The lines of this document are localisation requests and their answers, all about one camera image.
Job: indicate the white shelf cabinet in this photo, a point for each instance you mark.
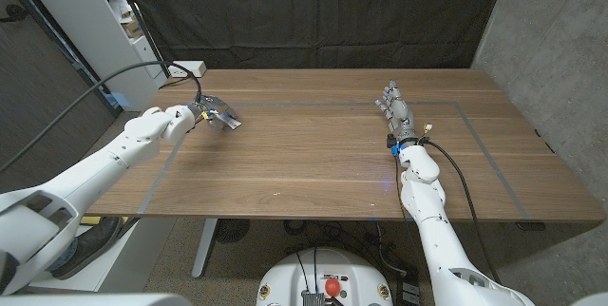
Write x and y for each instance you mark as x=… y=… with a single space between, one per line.
x=95 y=35

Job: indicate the white toothpaste tube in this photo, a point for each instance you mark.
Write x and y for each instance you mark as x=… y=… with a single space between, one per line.
x=232 y=122

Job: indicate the yellow floor object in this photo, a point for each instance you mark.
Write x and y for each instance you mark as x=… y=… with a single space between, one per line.
x=90 y=220

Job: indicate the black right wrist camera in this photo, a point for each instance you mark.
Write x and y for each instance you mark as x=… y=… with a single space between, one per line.
x=393 y=145

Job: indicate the round black floor fan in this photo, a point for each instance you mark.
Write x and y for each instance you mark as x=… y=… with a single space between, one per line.
x=233 y=230

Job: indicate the grey table leg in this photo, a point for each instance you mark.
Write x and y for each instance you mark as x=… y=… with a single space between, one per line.
x=205 y=246

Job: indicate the person's leg in jeans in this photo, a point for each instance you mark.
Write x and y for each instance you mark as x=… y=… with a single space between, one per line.
x=69 y=254

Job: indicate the red emergency stop button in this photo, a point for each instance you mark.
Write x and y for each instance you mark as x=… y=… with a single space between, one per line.
x=332 y=287

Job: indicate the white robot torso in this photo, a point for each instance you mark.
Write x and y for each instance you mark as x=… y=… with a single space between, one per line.
x=95 y=300

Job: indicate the person's black shoe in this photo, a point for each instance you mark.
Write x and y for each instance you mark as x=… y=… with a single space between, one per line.
x=95 y=244

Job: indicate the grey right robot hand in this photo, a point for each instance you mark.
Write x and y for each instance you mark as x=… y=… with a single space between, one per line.
x=401 y=116

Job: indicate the black backdrop cloth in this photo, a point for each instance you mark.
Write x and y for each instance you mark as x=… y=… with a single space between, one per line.
x=313 y=11

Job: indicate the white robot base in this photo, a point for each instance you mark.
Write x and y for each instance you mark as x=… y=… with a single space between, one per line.
x=325 y=268

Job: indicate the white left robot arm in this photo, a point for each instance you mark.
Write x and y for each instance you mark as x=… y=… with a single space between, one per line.
x=95 y=168

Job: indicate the white power strip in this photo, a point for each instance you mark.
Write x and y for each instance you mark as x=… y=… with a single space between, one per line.
x=186 y=69

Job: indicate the cardboard box on shelf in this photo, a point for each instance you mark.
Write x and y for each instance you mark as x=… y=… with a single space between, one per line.
x=131 y=28

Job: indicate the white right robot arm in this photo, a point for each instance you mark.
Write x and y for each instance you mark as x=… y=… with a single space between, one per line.
x=437 y=230

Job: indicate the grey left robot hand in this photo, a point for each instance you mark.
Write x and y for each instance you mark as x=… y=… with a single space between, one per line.
x=211 y=109

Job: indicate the black backdrop stand pole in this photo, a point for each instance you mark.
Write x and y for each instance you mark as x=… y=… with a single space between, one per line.
x=142 y=25

